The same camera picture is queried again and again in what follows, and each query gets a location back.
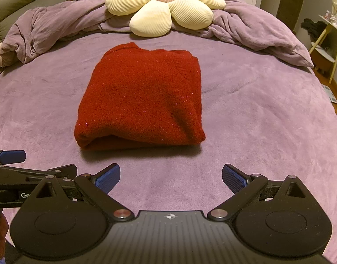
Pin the dark cloth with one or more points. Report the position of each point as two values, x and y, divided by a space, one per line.
312 27

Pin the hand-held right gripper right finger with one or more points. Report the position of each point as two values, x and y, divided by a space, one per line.
235 177

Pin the purple bed sheet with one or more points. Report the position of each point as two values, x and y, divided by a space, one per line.
240 129

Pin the red knit cardigan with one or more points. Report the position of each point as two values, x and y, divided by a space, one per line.
141 96

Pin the yellow side table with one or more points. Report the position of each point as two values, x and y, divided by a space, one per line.
322 50

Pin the dark wooden door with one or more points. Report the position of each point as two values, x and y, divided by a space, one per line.
290 0

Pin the olive green headboard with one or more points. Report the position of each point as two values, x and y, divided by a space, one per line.
19 8

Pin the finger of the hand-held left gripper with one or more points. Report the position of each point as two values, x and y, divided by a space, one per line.
63 169
11 156

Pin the purple duvet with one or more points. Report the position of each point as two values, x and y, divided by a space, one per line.
253 24

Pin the bathroom scale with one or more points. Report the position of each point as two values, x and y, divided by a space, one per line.
332 95

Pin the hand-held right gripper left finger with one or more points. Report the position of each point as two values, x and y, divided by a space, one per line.
107 177

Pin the cream flower-shaped pillow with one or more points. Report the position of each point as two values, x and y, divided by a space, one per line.
154 19

